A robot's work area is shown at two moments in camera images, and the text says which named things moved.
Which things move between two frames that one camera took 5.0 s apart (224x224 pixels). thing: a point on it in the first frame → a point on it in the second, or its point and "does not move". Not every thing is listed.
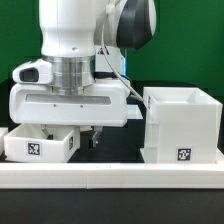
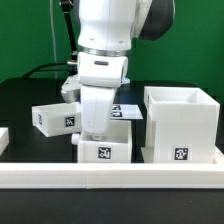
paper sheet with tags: [133, 112] does not move
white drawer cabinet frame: [182, 125] does not move
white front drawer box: [29, 143] → [115, 145]
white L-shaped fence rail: [112, 175] does not move
